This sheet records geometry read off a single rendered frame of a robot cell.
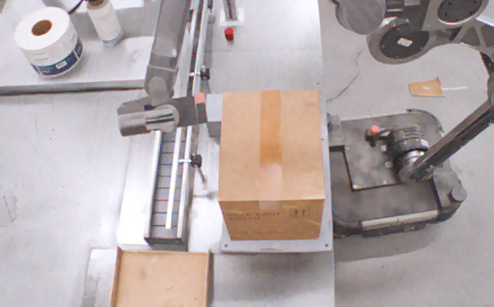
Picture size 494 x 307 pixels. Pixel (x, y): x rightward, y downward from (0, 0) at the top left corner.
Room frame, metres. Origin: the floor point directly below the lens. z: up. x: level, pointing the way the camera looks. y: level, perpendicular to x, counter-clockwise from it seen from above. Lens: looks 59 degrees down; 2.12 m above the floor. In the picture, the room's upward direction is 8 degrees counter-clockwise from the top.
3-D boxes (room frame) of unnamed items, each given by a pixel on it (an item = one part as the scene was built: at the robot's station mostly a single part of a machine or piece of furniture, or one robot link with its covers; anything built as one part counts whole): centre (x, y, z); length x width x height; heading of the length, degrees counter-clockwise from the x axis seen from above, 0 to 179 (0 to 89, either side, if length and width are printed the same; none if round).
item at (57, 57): (1.23, 0.65, 0.95); 0.20 x 0.20 x 0.14
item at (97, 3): (1.27, 0.44, 1.03); 0.09 x 0.09 x 0.30
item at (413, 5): (0.68, -0.34, 1.45); 0.09 x 0.08 x 0.12; 179
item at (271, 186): (0.60, -0.05, 0.99); 0.30 x 0.24 x 0.27; 172
